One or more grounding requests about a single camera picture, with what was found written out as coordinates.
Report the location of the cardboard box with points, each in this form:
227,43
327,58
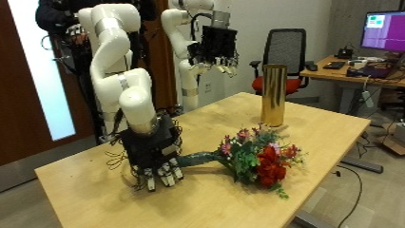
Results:
395,139

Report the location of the white wall outlet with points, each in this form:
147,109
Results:
207,86

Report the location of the black desk phone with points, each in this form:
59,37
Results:
346,53

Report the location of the black mesh red seat chair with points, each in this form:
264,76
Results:
284,53

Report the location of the computer monitor with purple screen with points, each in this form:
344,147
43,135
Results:
384,31

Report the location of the brown door with glass pane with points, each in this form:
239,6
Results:
26,95

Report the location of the flower bouquet with green stem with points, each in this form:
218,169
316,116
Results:
258,158

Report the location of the white power strip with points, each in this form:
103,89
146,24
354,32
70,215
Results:
367,98

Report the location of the wooden office desk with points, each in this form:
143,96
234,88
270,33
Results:
338,74

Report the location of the grey table foot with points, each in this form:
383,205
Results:
363,164

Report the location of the black keyboard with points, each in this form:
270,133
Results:
335,65

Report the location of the black computer mouse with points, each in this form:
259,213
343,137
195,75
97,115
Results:
312,67

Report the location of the gold cylindrical vase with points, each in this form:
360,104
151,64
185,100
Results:
274,95

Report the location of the person in dark clothing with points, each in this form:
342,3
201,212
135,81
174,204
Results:
55,17

